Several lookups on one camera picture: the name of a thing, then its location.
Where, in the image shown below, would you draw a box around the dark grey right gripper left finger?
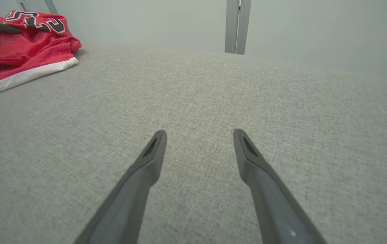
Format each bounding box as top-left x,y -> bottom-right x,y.
73,130 -> 167,244

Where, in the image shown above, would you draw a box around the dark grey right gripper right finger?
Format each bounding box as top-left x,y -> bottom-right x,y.
233,129 -> 328,244

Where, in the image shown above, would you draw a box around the red jersey shirt black print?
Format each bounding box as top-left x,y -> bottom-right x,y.
0,10 -> 82,68

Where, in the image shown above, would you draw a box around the red shorts white stripes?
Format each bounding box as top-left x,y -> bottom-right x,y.
0,56 -> 79,95

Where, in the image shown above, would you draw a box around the grey fabric sofa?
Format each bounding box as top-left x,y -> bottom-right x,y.
0,42 -> 387,244

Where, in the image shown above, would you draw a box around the grey metal frame bar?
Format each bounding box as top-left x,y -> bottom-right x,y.
44,0 -> 59,15

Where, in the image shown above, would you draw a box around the grey partition post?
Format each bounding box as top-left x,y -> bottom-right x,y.
225,0 -> 240,54
236,0 -> 252,55

